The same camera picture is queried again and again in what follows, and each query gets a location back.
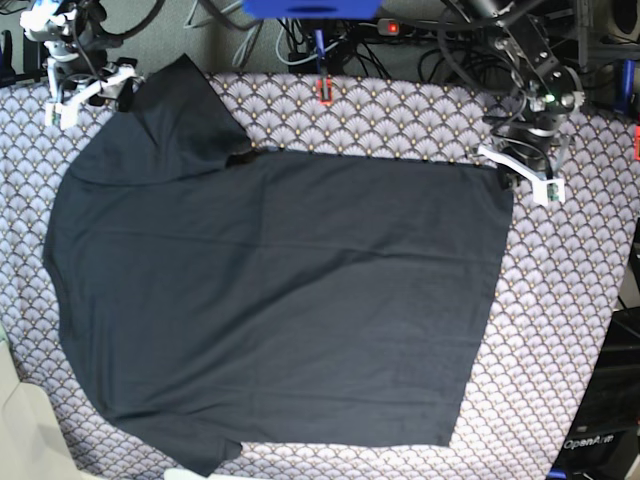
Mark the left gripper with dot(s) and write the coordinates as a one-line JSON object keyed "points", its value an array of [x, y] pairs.
{"points": [[525, 158]]}

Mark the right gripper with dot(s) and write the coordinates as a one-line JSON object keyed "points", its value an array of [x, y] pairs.
{"points": [[115, 81]]}

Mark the dark navy T-shirt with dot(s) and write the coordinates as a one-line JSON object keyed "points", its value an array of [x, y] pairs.
{"points": [[211, 295]]}

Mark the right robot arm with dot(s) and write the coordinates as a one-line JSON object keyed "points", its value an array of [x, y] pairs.
{"points": [[78, 67]]}

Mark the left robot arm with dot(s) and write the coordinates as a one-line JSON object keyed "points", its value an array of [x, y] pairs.
{"points": [[548, 90]]}

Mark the fan-patterned tablecloth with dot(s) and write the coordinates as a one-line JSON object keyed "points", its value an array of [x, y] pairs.
{"points": [[560, 278]]}

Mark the blue clamp at right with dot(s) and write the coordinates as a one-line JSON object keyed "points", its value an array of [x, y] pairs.
{"points": [[623, 86]]}

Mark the red clamp at right edge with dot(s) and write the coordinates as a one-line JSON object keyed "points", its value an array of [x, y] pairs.
{"points": [[637, 143]]}

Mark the white power strip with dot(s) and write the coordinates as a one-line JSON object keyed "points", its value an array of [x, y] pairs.
{"points": [[389, 27]]}

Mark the black OpenArm box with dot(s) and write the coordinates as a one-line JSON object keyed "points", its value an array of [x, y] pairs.
{"points": [[603, 441]]}

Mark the beige cardboard box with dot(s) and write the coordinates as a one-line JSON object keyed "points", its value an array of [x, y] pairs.
{"points": [[32, 445]]}

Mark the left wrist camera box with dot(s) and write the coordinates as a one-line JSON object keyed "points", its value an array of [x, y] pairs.
{"points": [[546, 191]]}

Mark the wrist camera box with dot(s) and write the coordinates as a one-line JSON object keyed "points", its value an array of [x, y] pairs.
{"points": [[546, 191], [60, 115]]}

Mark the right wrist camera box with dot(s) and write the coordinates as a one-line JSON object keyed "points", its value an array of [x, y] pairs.
{"points": [[60, 115]]}

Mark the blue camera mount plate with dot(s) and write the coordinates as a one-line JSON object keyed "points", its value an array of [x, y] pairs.
{"points": [[312, 9]]}

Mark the blue-handled red clamp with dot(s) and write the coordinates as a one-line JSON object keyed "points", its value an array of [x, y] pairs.
{"points": [[324, 85]]}

